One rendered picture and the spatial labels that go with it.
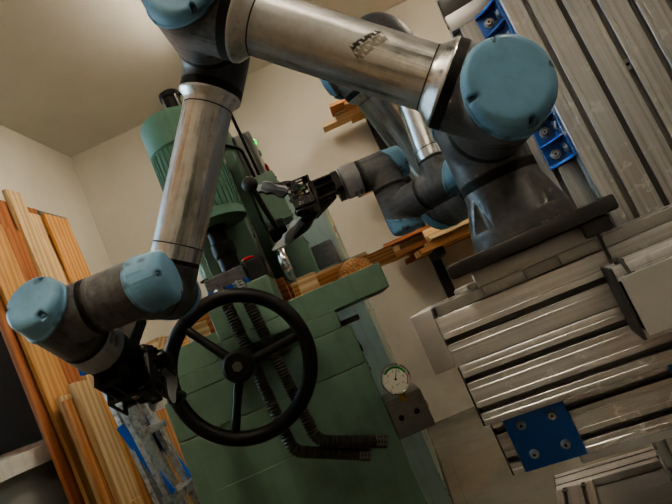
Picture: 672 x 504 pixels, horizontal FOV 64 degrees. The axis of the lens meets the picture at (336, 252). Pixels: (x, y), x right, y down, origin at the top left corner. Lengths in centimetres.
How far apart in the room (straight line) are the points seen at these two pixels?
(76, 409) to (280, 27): 219
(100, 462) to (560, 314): 220
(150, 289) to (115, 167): 357
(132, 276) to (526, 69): 52
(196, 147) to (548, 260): 53
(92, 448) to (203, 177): 197
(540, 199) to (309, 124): 318
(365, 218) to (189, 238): 291
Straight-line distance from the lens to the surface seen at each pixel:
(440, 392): 369
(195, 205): 83
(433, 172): 112
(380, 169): 119
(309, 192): 118
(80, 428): 265
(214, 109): 86
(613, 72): 102
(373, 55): 70
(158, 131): 144
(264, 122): 395
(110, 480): 266
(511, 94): 67
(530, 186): 80
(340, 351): 120
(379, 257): 136
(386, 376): 114
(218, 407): 124
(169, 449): 225
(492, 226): 79
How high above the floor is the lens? 80
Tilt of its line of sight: 7 degrees up
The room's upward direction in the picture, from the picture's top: 24 degrees counter-clockwise
